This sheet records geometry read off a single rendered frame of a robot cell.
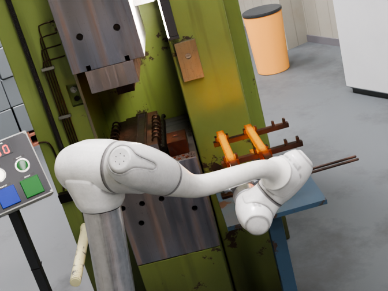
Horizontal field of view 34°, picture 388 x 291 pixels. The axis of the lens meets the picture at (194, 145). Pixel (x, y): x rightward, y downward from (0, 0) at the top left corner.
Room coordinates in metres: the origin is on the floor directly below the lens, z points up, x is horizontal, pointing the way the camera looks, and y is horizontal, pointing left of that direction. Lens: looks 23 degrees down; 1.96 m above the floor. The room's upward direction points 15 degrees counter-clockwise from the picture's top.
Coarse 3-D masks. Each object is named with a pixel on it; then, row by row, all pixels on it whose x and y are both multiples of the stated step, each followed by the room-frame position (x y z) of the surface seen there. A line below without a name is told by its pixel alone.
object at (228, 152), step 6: (216, 132) 2.41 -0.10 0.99; (222, 132) 2.39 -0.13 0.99; (222, 138) 2.33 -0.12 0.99; (222, 144) 2.27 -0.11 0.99; (228, 144) 2.26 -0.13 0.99; (228, 150) 2.20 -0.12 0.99; (228, 156) 2.15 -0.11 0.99; (234, 156) 2.13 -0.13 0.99; (228, 162) 2.08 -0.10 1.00; (234, 162) 2.06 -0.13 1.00
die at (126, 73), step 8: (128, 56) 2.54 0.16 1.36; (120, 64) 2.47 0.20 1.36; (128, 64) 2.47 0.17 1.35; (136, 64) 2.56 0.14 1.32; (88, 72) 2.48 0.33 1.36; (96, 72) 2.47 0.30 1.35; (104, 72) 2.47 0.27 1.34; (112, 72) 2.47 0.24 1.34; (120, 72) 2.47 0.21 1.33; (128, 72) 2.47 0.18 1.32; (136, 72) 2.47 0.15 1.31; (88, 80) 2.48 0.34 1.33; (96, 80) 2.48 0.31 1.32; (104, 80) 2.47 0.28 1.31; (112, 80) 2.47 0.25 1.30; (120, 80) 2.47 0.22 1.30; (128, 80) 2.47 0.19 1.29; (136, 80) 2.47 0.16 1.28; (96, 88) 2.48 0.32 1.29; (104, 88) 2.47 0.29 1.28; (112, 88) 2.47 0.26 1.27
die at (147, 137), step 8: (144, 112) 2.89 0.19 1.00; (152, 112) 2.88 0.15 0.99; (128, 120) 2.86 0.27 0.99; (136, 120) 2.80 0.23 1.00; (144, 120) 2.77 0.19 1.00; (120, 128) 2.81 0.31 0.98; (128, 128) 2.75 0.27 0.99; (136, 128) 2.69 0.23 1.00; (144, 128) 2.67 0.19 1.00; (120, 136) 2.70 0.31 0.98; (128, 136) 2.65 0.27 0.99; (144, 136) 2.57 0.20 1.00; (152, 144) 2.47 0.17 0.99
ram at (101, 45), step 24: (48, 0) 2.48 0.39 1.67; (72, 0) 2.47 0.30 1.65; (96, 0) 2.47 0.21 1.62; (120, 0) 2.47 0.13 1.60; (144, 0) 2.65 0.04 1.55; (72, 24) 2.48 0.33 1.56; (96, 24) 2.47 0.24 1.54; (120, 24) 2.47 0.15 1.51; (72, 48) 2.48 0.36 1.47; (96, 48) 2.47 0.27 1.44; (120, 48) 2.47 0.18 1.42; (144, 48) 2.55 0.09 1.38; (72, 72) 2.48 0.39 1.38
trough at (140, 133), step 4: (140, 116) 2.87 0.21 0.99; (144, 116) 2.87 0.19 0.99; (140, 120) 2.83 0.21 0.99; (140, 124) 2.77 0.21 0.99; (140, 128) 2.72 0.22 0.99; (140, 132) 2.67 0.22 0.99; (136, 136) 2.59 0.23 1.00; (140, 136) 2.62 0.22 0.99; (136, 140) 2.55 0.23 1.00; (140, 140) 2.57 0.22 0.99
